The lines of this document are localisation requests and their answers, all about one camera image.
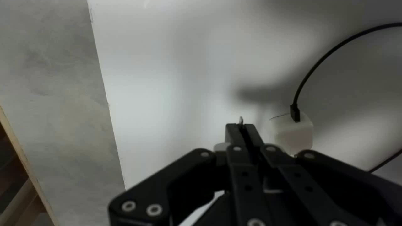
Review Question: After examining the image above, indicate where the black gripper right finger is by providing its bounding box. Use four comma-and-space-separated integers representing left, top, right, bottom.
241, 125, 402, 226

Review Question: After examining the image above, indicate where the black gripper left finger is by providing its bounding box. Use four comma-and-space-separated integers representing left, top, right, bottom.
108, 123, 269, 226

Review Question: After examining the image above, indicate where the black usb cable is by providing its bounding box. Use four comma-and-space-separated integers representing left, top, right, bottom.
289, 22, 402, 174

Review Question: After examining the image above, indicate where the white whiteboard on table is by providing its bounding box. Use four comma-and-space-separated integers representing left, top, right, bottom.
86, 0, 402, 226

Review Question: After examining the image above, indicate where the wooden chair near left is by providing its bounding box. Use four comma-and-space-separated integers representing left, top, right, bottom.
0, 108, 59, 226

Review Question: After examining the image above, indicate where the white wall charger plug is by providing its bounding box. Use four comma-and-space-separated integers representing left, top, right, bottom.
269, 113, 314, 156

